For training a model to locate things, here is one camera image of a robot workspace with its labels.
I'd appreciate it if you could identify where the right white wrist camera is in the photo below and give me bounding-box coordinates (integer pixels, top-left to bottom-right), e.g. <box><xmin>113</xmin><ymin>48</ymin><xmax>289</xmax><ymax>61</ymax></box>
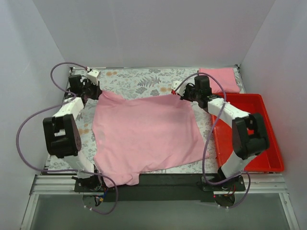
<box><xmin>171</xmin><ymin>81</ymin><xmax>187</xmax><ymax>96</ymax></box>

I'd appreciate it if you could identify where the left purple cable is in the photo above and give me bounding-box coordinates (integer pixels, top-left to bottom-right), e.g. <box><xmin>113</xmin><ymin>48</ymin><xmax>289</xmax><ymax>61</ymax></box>
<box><xmin>15</xmin><ymin>62</ymin><xmax>119</xmax><ymax>215</ymax></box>

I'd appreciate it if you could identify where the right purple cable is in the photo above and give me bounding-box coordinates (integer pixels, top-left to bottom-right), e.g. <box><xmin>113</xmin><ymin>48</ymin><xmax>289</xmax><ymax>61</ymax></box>
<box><xmin>175</xmin><ymin>72</ymin><xmax>251</xmax><ymax>209</ymax></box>

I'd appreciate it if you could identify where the red plastic bin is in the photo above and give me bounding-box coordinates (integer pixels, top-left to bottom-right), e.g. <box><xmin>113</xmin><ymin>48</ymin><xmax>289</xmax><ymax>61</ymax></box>
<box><xmin>211</xmin><ymin>93</ymin><xmax>285</xmax><ymax>172</ymax></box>

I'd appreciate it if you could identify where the floral patterned table mat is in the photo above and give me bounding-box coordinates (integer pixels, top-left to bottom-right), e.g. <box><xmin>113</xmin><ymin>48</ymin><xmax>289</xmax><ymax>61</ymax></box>
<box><xmin>47</xmin><ymin>69</ymin><xmax>245</xmax><ymax>174</ymax></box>

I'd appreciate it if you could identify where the aluminium frame rail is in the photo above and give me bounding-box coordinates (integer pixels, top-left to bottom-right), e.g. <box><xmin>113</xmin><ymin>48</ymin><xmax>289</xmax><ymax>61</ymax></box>
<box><xmin>21</xmin><ymin>173</ymin><xmax>299</xmax><ymax>230</ymax></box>

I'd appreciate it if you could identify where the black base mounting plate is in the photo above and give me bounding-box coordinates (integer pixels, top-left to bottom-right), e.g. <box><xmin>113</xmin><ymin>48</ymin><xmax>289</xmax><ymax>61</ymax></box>
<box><xmin>71</xmin><ymin>173</ymin><xmax>246</xmax><ymax>202</ymax></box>

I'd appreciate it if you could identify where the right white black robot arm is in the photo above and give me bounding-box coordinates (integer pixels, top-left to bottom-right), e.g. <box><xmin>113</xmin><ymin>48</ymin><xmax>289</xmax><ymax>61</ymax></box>
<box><xmin>172</xmin><ymin>72</ymin><xmax>270</xmax><ymax>185</ymax></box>

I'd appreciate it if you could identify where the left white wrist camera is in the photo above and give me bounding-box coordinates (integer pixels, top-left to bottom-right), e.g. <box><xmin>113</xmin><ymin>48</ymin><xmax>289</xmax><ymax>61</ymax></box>
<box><xmin>86</xmin><ymin>69</ymin><xmax>100</xmax><ymax>85</ymax></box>

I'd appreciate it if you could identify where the folded pink t shirt stack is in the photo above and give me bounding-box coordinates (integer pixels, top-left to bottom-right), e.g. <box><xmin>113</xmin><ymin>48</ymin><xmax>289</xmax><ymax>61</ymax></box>
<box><xmin>199</xmin><ymin>68</ymin><xmax>240</xmax><ymax>93</ymax></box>

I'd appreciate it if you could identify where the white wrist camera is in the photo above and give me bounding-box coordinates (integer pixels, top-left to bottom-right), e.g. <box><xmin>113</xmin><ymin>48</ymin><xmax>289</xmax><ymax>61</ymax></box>
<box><xmin>171</xmin><ymin>81</ymin><xmax>187</xmax><ymax>96</ymax></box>
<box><xmin>86</xmin><ymin>69</ymin><xmax>100</xmax><ymax>85</ymax></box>

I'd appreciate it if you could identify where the purple cable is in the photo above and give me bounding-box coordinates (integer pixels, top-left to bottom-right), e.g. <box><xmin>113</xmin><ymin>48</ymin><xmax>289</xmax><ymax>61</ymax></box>
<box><xmin>175</xmin><ymin>72</ymin><xmax>251</xmax><ymax>209</ymax></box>
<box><xmin>15</xmin><ymin>62</ymin><xmax>119</xmax><ymax>215</ymax></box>

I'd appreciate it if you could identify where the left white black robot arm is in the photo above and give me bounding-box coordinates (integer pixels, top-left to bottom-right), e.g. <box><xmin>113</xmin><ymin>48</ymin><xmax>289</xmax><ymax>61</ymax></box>
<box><xmin>43</xmin><ymin>73</ymin><xmax>102</xmax><ymax>190</ymax></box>

